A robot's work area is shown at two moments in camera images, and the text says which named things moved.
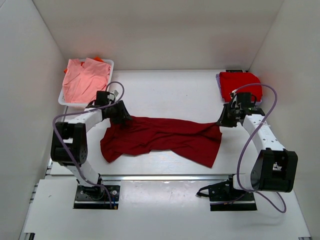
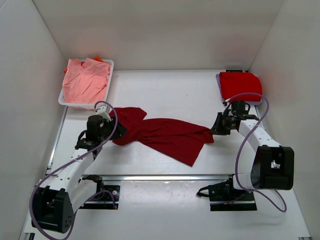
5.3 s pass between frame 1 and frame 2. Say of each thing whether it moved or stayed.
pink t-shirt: stayed
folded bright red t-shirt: stayed
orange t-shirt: stayed
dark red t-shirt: moved
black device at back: stayed
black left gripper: moved
